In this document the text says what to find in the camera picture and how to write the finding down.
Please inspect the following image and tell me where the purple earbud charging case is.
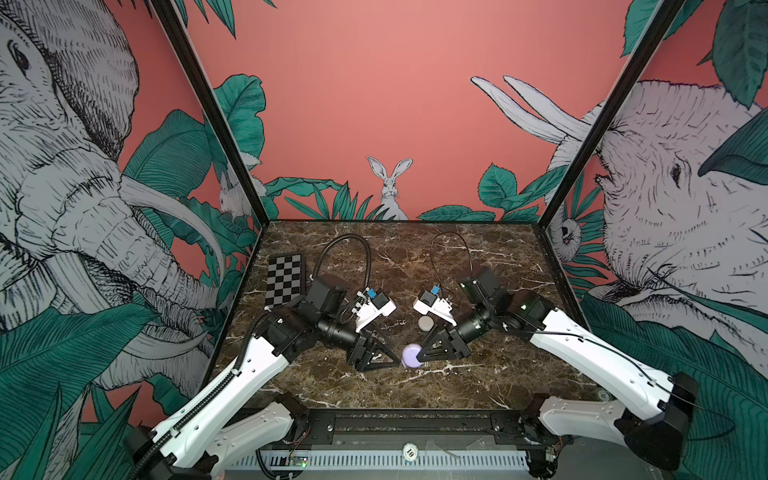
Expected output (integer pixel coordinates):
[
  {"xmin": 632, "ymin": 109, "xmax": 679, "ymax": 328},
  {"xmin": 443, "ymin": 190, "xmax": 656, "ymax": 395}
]
[{"xmin": 401, "ymin": 343, "xmax": 423, "ymax": 369}]

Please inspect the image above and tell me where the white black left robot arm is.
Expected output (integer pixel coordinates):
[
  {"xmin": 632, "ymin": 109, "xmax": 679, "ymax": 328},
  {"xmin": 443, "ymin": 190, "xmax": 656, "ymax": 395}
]
[{"xmin": 125, "ymin": 274, "xmax": 400, "ymax": 479}]

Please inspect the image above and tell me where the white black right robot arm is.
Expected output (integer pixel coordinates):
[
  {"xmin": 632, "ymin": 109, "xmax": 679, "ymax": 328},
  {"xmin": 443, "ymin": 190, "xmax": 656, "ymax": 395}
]
[{"xmin": 413, "ymin": 266, "xmax": 699, "ymax": 471}]

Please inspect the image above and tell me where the white round puck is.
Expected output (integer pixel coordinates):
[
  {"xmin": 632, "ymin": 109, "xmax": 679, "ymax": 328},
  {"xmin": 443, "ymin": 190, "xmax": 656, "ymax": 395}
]
[{"xmin": 417, "ymin": 316, "xmax": 435, "ymax": 332}]

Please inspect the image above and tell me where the white perforated vent strip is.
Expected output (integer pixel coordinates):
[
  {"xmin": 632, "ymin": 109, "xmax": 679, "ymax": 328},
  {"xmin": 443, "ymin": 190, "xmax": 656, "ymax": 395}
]
[{"xmin": 261, "ymin": 450, "xmax": 529, "ymax": 472}]

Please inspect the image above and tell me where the black white chessboard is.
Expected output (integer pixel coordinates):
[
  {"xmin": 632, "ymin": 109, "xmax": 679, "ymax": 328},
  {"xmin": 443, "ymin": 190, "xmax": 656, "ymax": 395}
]
[{"xmin": 264, "ymin": 252, "xmax": 306, "ymax": 310}]

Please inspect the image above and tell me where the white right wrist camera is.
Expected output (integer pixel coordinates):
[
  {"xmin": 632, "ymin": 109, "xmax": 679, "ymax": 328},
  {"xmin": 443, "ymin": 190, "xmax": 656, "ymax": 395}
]
[{"xmin": 413, "ymin": 285, "xmax": 457, "ymax": 326}]

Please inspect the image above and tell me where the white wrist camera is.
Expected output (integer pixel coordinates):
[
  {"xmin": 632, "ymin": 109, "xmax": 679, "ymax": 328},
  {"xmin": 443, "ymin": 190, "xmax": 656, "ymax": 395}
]
[
  {"xmin": 413, "ymin": 285, "xmax": 457, "ymax": 326},
  {"xmin": 352, "ymin": 287, "xmax": 396, "ymax": 333}
]

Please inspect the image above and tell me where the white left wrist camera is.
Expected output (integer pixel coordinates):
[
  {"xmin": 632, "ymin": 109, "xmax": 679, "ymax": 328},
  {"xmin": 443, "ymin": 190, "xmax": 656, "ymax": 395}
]
[{"xmin": 352, "ymin": 287, "xmax": 396, "ymax": 333}]

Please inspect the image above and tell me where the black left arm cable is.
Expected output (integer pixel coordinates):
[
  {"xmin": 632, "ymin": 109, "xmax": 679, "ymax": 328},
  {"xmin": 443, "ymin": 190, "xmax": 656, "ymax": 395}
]
[{"xmin": 311, "ymin": 233, "xmax": 373, "ymax": 295}]

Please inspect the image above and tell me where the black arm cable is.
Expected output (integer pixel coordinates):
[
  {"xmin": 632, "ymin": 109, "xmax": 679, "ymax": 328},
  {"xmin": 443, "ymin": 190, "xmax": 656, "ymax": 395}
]
[
  {"xmin": 427, "ymin": 230, "xmax": 475, "ymax": 289},
  {"xmin": 311, "ymin": 233, "xmax": 373, "ymax": 295}
]

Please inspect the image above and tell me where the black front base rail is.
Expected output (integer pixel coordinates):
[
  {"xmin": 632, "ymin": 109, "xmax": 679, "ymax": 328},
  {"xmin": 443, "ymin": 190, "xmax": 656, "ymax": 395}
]
[{"xmin": 232, "ymin": 409, "xmax": 573, "ymax": 471}]

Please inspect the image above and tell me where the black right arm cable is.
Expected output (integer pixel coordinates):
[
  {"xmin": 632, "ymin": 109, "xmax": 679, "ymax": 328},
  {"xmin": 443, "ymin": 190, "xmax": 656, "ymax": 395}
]
[{"xmin": 427, "ymin": 230, "xmax": 475, "ymax": 289}]

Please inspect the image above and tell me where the black right corner post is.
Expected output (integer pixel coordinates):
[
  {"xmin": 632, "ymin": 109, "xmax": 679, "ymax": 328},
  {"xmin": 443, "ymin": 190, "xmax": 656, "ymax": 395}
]
[{"xmin": 537, "ymin": 0, "xmax": 685, "ymax": 229}]

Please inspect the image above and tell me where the black corner post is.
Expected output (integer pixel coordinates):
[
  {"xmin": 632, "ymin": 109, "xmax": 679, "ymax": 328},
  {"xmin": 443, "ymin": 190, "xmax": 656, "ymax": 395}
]
[
  {"xmin": 150, "ymin": 0, "xmax": 270, "ymax": 227},
  {"xmin": 537, "ymin": 0, "xmax": 685, "ymax": 229}
]

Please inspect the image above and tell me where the black left corner post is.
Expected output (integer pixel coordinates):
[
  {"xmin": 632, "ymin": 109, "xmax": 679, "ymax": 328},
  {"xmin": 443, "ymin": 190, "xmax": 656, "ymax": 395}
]
[{"xmin": 150, "ymin": 0, "xmax": 270, "ymax": 227}]

